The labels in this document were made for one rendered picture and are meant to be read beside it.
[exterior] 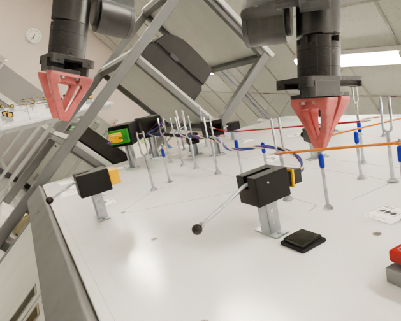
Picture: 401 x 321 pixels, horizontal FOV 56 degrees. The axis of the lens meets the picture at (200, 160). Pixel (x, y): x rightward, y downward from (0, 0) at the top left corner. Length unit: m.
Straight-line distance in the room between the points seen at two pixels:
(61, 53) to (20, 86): 7.32
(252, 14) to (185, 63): 1.08
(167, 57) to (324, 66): 1.11
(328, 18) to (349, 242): 0.28
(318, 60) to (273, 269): 0.27
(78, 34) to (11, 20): 7.40
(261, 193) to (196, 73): 1.18
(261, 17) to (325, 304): 0.36
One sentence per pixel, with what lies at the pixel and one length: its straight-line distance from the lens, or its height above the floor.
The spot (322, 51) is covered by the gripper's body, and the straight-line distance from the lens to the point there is 0.52.
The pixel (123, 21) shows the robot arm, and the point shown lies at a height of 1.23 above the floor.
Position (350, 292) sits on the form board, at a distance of 0.41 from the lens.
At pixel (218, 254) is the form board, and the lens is 0.51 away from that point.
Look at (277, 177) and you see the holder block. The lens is 0.51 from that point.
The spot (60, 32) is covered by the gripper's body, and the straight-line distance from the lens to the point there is 0.64.
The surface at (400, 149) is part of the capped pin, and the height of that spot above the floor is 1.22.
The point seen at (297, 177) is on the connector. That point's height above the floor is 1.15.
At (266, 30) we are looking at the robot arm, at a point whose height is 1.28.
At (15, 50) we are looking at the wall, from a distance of 7.98.
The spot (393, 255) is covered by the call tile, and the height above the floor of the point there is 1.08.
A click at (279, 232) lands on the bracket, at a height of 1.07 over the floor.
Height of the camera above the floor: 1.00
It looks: 10 degrees up
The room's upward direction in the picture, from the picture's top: 33 degrees clockwise
